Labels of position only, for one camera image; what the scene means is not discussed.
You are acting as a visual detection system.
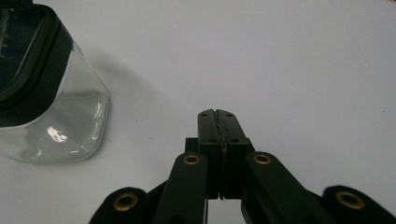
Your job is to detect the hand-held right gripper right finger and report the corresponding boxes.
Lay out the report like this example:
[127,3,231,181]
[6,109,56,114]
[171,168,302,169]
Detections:
[214,108,257,200]

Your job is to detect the black jar lid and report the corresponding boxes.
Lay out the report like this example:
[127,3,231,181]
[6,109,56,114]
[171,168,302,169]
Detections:
[0,0,75,128]

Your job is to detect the clear glass jar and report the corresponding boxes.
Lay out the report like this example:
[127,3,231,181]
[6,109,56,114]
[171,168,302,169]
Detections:
[0,41,112,164]

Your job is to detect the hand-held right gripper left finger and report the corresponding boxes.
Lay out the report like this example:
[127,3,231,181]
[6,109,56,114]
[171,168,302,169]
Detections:
[185,108,226,200]

